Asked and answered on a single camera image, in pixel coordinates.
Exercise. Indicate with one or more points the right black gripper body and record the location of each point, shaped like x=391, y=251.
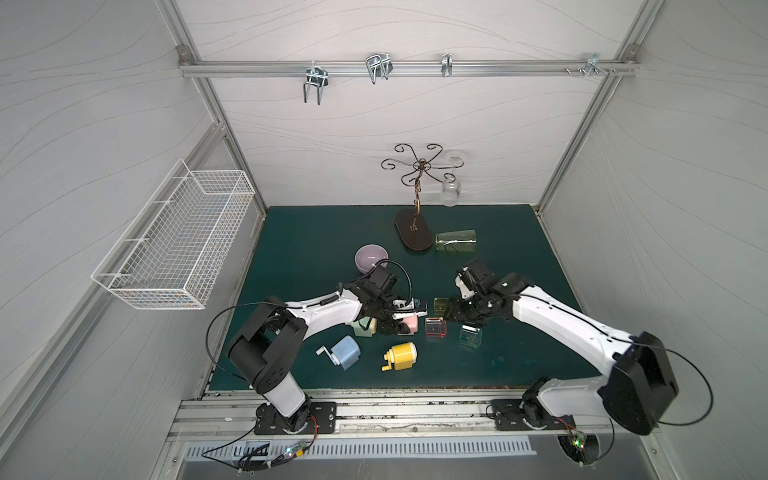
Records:
x=471, y=309

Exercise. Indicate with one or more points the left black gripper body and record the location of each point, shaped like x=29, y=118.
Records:
x=390, y=309

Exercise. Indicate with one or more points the pink pencil sharpener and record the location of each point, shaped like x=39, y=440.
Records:
x=411, y=324

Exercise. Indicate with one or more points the red clear tray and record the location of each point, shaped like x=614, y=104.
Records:
x=435, y=327

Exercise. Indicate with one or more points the yellow pencil sharpener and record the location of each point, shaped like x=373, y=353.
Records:
x=400, y=357

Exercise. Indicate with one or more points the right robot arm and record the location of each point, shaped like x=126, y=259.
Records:
x=634, y=385

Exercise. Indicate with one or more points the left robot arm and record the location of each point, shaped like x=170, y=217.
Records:
x=265, y=348

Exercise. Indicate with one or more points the green pencil sharpener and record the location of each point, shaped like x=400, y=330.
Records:
x=363, y=327

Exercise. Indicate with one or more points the green clear tray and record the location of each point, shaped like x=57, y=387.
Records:
x=470, y=337

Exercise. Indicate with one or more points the yellow clear tray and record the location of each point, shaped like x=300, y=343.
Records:
x=440, y=306

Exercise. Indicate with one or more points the blue pencil sharpener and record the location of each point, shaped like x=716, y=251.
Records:
x=344, y=353

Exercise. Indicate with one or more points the purple bowl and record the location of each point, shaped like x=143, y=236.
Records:
x=367, y=256

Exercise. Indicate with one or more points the copper wine glass stand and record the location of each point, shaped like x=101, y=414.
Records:
x=410, y=223

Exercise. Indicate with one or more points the clear hanging wine glass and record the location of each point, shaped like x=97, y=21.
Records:
x=451, y=186

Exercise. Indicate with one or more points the white vent grille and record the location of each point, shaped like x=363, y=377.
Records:
x=371, y=448

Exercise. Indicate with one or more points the metal double hook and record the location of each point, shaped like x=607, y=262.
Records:
x=317, y=79

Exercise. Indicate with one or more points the metal clamp hook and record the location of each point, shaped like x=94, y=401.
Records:
x=591, y=67

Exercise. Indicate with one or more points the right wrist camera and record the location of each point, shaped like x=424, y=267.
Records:
x=465, y=283

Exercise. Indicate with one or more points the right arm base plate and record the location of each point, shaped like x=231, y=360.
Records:
x=521, y=415

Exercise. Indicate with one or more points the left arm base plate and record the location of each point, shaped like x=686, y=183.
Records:
x=310, y=416

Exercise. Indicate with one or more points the white wire basket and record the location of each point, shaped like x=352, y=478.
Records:
x=170, y=255

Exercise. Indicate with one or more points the metal wire hook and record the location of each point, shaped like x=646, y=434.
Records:
x=379, y=66

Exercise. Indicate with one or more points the small metal ring hook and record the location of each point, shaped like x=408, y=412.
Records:
x=446, y=65

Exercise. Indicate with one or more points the aluminium top rail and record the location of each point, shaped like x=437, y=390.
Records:
x=401, y=68

